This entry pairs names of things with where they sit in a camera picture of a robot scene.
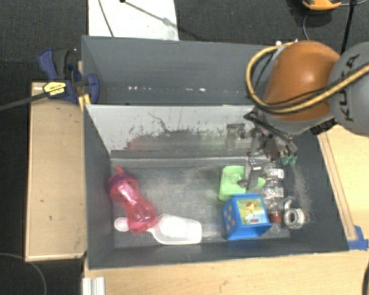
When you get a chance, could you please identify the pale wood board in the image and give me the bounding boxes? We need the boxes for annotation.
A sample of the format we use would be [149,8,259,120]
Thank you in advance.
[25,81,88,262]

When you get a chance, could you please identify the blue toy cube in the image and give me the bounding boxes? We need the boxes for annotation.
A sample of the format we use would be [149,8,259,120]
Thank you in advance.
[221,192,272,242]

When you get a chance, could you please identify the silver metal ring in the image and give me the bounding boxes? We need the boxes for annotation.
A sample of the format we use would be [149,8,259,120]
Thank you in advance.
[280,195,306,230]

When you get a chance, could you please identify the grey metal bin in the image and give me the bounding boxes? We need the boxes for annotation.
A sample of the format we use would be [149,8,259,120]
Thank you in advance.
[81,34,350,270]

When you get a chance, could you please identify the pink plastic bottle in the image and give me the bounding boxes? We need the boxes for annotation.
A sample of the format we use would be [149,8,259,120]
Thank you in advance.
[107,165,159,235]

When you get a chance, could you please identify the clear plastic bottle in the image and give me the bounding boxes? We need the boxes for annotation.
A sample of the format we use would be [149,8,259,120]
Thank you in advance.
[261,164,286,224]

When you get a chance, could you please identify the white plastic scoop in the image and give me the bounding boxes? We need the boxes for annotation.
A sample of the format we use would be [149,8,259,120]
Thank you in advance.
[114,213,203,246]

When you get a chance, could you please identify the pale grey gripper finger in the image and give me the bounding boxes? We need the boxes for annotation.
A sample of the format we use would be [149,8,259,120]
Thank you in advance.
[245,163,264,194]

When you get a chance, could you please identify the green sponge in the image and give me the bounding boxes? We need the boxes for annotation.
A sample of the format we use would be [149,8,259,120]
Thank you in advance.
[218,164,267,202]

